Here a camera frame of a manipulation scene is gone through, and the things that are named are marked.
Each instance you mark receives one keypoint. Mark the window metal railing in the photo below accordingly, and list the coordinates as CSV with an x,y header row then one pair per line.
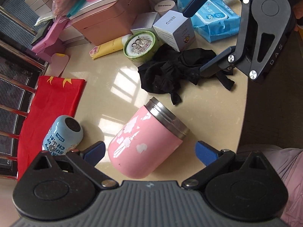
x,y
20,69

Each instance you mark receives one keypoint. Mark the red flag cloth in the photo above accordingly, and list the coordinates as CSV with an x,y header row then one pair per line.
x,y
55,96

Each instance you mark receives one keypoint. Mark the pink steel cup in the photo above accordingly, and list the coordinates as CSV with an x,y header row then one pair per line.
x,y
147,140

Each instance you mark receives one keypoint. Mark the rose gold large box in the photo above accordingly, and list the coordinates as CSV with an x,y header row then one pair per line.
x,y
104,20

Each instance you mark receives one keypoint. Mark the pink sleeve right forearm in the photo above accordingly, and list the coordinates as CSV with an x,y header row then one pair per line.
x,y
288,165

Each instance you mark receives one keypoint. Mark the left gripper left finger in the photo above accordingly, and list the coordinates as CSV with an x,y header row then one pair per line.
x,y
60,187

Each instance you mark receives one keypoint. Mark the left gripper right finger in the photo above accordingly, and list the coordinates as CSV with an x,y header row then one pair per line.
x,y
243,188

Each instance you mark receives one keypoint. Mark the blue printed cup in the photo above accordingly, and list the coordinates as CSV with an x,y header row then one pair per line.
x,y
64,135

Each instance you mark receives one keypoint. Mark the blue wet wipes pack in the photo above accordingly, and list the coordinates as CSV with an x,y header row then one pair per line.
x,y
215,20

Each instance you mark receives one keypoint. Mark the pink round jar lid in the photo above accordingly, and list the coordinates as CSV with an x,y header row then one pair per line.
x,y
164,6

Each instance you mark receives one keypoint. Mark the green round tin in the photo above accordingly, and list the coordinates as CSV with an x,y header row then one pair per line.
x,y
141,47

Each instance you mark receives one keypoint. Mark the silver small box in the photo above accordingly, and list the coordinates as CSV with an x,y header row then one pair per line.
x,y
145,22

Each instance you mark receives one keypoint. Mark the white blue carton box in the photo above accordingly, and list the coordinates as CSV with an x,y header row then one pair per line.
x,y
175,30

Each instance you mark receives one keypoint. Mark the black cloth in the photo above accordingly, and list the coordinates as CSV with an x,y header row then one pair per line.
x,y
167,68

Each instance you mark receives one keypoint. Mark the yellow cream tube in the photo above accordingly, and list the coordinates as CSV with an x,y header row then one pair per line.
x,y
109,47

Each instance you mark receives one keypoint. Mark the pink flat box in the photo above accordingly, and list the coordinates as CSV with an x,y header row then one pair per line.
x,y
52,35

